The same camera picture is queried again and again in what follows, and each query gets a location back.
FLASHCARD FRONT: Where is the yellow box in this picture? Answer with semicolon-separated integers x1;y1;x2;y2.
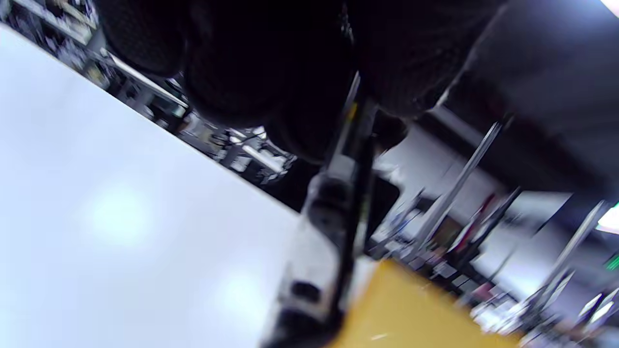
329;259;523;348

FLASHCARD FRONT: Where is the person's left hand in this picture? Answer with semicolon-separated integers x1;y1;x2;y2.
94;0;503;165

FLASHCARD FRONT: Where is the white and black headset device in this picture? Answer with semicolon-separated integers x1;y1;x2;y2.
261;72;402;348

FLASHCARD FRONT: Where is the silver metal pole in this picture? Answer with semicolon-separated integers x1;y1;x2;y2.
530;201;611;312
415;121;504;252

